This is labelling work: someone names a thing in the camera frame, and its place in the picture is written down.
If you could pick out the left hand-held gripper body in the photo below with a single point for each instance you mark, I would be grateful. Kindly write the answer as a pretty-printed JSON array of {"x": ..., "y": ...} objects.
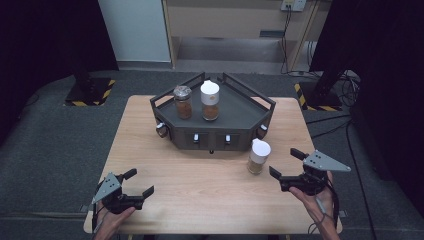
[{"x": 108, "y": 188}]

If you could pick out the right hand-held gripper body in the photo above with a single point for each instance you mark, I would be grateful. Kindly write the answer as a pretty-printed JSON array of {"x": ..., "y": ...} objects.
[{"x": 321, "y": 163}]

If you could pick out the white lid jar tan spice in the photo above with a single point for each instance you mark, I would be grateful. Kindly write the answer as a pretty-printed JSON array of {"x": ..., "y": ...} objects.
[{"x": 260, "y": 151}]

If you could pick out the dark grey corner spice rack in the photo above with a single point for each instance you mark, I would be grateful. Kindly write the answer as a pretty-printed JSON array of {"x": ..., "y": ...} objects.
[{"x": 233, "y": 113}]

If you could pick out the metal lid glass spice jar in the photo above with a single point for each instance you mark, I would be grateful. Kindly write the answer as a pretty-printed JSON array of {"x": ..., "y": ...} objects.
[{"x": 183, "y": 106}]

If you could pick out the white lid jar brown spice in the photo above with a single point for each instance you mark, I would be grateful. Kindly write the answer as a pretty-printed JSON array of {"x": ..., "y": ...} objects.
[{"x": 210, "y": 93}]

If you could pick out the person's left hand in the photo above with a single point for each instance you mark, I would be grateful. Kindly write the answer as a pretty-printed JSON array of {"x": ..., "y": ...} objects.
[{"x": 111, "y": 223}]

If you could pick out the person's right hand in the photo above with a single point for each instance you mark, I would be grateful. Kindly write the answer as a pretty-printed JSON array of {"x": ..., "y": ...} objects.
[{"x": 313, "y": 203}]

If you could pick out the black stand with striped base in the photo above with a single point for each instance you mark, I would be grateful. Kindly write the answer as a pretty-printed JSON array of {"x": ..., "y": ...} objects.
[
  {"x": 88, "y": 93},
  {"x": 316, "y": 98}
]

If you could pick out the black curtain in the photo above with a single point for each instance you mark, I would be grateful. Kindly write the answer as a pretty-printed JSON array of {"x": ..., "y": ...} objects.
[
  {"x": 390, "y": 66},
  {"x": 40, "y": 40}
]

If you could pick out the white panel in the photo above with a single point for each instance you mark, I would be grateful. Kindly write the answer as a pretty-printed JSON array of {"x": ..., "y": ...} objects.
[{"x": 136, "y": 30}]

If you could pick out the wooden cabinet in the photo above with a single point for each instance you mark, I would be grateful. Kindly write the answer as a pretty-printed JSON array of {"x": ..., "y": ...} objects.
[{"x": 216, "y": 21}]

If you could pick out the white wall outlet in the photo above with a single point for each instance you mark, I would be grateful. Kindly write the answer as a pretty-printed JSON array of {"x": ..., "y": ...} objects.
[{"x": 296, "y": 4}]

